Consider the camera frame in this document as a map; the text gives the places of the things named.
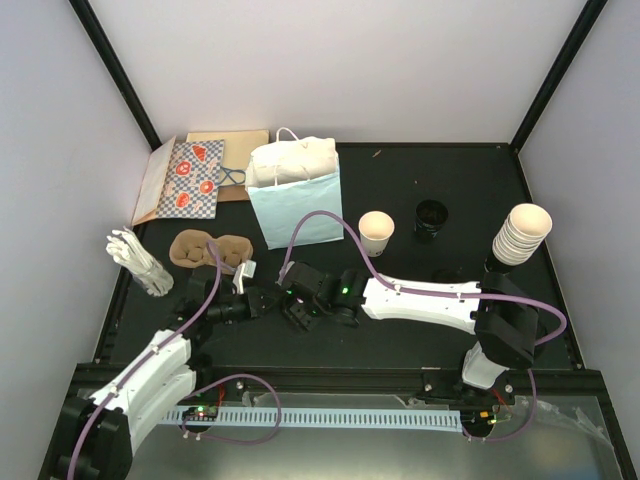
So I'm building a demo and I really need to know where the blue checkered paper bag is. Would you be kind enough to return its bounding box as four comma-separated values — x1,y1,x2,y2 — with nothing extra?
156,140,245,220

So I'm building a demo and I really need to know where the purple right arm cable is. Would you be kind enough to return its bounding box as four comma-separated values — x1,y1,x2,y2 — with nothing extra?
279,209,569,349

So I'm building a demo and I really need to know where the tan kraft paper bag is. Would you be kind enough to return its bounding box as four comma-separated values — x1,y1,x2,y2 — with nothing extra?
186,130,269,187

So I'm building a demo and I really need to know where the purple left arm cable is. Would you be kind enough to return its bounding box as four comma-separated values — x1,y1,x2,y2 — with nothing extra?
65,238,239,480

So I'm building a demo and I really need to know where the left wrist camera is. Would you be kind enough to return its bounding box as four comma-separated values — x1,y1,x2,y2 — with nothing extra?
232,260,257,295

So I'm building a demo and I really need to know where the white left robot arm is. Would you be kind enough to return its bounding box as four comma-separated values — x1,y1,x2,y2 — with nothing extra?
42,267,279,479

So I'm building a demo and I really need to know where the black paper cup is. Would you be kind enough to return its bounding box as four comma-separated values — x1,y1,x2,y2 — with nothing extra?
414,199,449,243

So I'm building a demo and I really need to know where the white orange-edged paper bag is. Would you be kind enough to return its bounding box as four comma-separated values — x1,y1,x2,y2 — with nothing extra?
131,137,176,226

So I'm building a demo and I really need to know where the light blue paper bag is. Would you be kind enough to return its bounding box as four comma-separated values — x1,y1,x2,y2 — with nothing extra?
245,127,344,250

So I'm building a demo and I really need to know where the light blue slotted cable duct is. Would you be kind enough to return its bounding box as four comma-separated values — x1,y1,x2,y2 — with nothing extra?
159,406,462,433

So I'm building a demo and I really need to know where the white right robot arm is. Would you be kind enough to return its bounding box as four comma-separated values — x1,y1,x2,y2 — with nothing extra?
278,262,539,403

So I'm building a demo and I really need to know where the tall stack of paper cups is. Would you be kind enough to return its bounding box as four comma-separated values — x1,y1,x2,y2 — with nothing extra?
484,203,553,274

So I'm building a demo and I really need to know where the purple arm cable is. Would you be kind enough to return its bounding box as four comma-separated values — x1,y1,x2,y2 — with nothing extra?
279,209,569,349
65,238,239,480

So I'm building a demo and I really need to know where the brown kraft paper bag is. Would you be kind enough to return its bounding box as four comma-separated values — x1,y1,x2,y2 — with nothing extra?
217,185,249,203

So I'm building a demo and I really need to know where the small electronics board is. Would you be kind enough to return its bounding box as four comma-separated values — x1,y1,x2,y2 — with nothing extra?
182,405,218,421

